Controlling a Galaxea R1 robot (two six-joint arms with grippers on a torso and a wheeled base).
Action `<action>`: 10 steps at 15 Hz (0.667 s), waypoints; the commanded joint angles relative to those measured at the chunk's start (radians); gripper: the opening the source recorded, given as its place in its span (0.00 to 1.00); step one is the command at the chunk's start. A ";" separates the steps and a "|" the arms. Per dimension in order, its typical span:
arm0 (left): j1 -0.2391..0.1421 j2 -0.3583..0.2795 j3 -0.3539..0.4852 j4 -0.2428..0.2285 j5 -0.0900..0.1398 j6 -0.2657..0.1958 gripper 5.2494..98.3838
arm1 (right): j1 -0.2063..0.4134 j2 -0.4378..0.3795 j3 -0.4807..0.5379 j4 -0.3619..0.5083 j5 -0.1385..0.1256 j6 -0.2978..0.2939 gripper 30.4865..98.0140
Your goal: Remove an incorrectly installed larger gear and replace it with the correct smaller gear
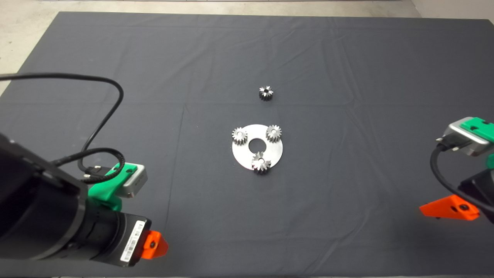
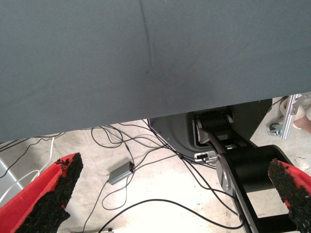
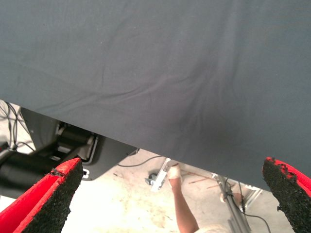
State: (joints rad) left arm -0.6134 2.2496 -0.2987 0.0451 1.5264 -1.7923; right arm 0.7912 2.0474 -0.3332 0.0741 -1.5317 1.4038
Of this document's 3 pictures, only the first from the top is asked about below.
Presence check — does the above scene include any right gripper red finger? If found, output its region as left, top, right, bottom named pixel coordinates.
left=419, top=195, right=481, bottom=221

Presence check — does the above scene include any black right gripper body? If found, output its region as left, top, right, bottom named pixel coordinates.
left=458, top=169, right=494, bottom=224

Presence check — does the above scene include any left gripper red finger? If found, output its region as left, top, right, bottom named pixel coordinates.
left=140, top=230, right=169, bottom=260

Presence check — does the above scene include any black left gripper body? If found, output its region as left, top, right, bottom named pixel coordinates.
left=79, top=210, right=152, bottom=267

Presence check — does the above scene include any large steel bevel gear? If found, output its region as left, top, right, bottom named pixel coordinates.
left=251, top=151, right=272, bottom=174

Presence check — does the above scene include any steel spur gear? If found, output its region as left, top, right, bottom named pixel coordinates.
left=266, top=124, right=282, bottom=143
left=232, top=127, right=248, bottom=146

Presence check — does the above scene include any round metal plate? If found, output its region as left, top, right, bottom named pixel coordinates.
left=232, top=124, right=284, bottom=171

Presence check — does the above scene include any dark grey table cloth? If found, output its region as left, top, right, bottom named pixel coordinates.
left=0, top=11, right=494, bottom=277

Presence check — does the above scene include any thin black right camera cable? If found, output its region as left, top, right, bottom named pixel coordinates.
left=430, top=137, right=494, bottom=214

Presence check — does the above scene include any thin black camera cable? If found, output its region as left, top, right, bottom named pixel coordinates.
left=0, top=73, right=125, bottom=174
left=430, top=137, right=494, bottom=214

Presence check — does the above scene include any green left camera mount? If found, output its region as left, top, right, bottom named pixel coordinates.
left=87, top=163, right=138, bottom=212

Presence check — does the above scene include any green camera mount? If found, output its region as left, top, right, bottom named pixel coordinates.
left=87, top=163, right=138, bottom=212
left=460, top=117, right=494, bottom=170

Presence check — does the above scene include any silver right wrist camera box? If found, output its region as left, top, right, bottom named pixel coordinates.
left=435, top=117, right=494, bottom=157

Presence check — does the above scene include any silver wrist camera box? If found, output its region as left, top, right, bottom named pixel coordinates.
left=115, top=164, right=148, bottom=199
left=435, top=117, right=494, bottom=157

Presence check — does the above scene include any green right camera mount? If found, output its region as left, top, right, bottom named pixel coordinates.
left=460, top=117, right=494, bottom=170

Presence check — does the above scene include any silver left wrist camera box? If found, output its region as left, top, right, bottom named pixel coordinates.
left=115, top=164, right=148, bottom=199

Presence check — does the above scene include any braided black left arm cable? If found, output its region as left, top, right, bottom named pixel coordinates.
left=52, top=148, right=126, bottom=184

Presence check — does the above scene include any thin black left camera cable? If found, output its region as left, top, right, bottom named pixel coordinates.
left=0, top=73, right=125, bottom=174

